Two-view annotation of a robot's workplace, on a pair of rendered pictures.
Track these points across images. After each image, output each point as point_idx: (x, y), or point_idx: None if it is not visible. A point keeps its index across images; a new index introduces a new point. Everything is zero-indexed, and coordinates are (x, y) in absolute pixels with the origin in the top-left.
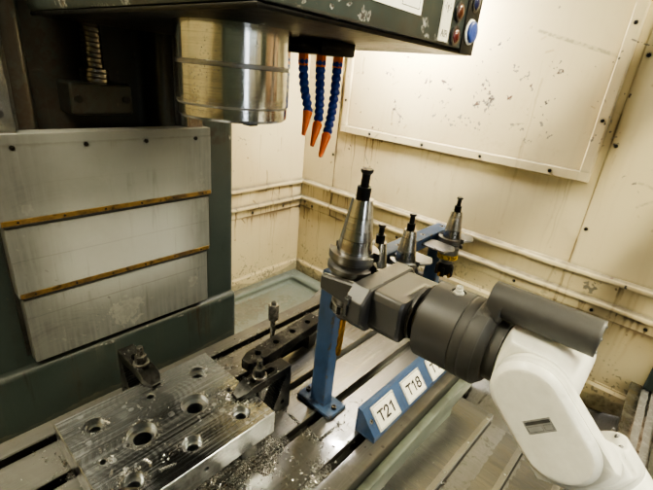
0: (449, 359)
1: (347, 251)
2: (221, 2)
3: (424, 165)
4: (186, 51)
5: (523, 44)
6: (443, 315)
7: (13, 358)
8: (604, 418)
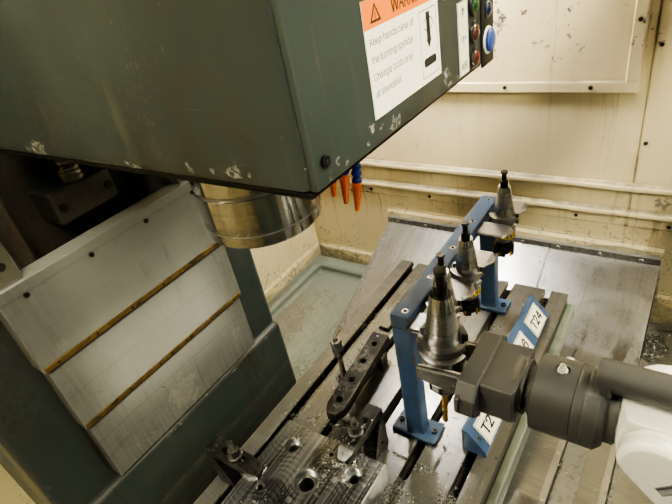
0: (571, 437)
1: (438, 345)
2: (264, 187)
3: (440, 110)
4: (211, 193)
5: None
6: (556, 401)
7: (97, 479)
8: None
